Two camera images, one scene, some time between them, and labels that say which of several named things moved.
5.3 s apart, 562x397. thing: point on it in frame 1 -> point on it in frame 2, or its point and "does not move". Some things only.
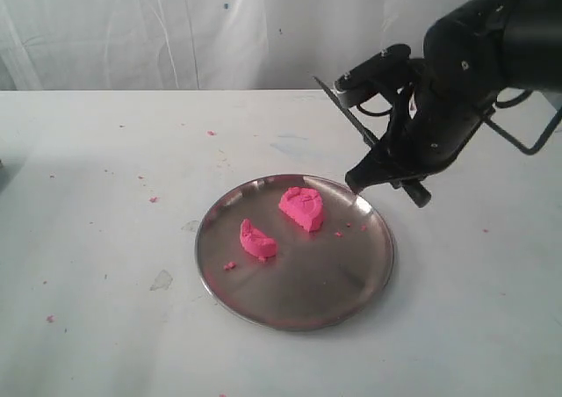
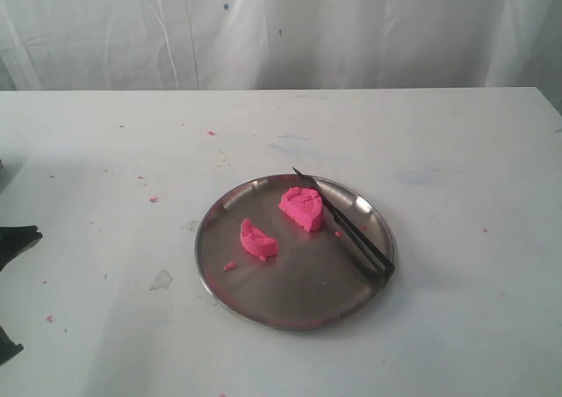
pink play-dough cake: [304, 205] does not move
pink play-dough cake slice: [255, 242] does not move
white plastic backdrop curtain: [211, 32] does not move
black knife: [420, 196] -> [384, 265]
